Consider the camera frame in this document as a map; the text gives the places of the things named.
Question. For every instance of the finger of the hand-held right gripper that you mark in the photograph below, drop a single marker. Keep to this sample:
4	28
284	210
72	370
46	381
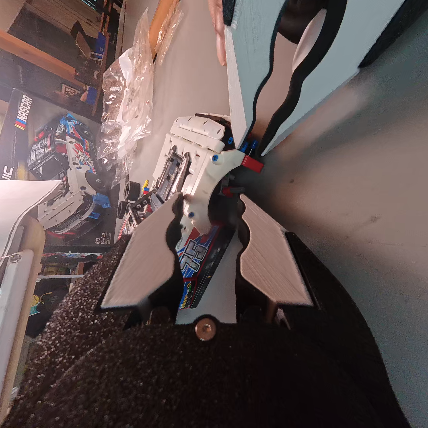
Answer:
249	60
341	46

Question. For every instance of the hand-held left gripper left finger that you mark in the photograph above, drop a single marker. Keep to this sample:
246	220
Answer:
140	257

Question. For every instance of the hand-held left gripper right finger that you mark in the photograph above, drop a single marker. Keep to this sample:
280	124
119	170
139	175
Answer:
270	257

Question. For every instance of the brick-built toy race car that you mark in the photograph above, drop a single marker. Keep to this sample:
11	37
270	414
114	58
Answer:
197	157

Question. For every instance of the grey desk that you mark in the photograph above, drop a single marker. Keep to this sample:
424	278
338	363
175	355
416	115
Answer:
351	200

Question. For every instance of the person's right hand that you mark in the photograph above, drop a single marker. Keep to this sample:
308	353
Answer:
216	13

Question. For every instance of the black toy wheel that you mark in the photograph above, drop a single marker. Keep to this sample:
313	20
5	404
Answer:
132	191
123	210

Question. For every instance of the small clear plastic bag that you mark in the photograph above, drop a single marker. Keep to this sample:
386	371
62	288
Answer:
170	30

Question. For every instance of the large clear plastic bag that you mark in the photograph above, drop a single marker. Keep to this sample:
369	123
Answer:
128	97

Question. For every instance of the black toy car box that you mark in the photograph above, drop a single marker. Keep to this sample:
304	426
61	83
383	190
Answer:
33	113

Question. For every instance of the wooden beam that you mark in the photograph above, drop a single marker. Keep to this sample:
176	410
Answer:
36	58

